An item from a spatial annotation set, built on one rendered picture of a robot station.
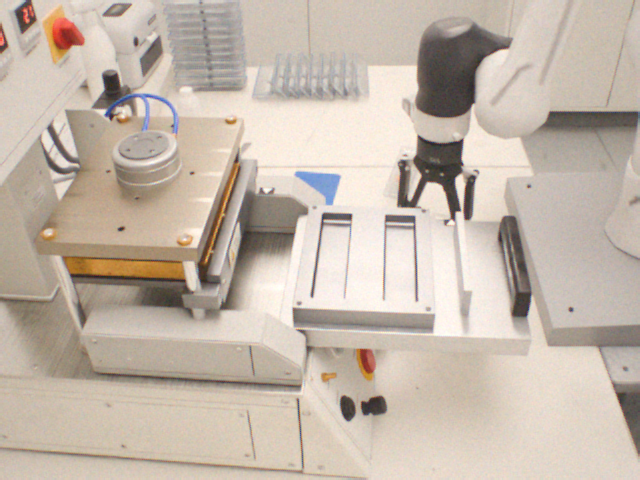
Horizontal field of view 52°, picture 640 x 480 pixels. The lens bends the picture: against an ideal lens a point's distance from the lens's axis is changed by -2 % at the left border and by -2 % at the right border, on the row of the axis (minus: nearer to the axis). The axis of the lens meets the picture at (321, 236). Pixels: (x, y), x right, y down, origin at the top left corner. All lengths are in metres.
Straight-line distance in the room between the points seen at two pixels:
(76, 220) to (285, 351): 0.27
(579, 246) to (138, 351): 0.77
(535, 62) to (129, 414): 0.68
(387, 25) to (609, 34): 0.99
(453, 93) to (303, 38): 2.36
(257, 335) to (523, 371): 0.47
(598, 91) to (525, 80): 2.24
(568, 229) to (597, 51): 1.88
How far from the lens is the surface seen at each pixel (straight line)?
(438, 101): 1.02
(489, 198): 1.39
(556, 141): 3.13
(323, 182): 1.41
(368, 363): 0.98
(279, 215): 0.97
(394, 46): 3.35
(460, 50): 0.99
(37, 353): 0.90
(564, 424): 1.03
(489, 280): 0.87
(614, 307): 1.14
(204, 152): 0.85
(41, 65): 0.87
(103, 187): 0.82
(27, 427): 0.99
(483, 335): 0.80
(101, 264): 0.80
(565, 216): 1.29
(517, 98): 0.93
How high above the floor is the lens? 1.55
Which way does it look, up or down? 39 degrees down
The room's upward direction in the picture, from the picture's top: 2 degrees counter-clockwise
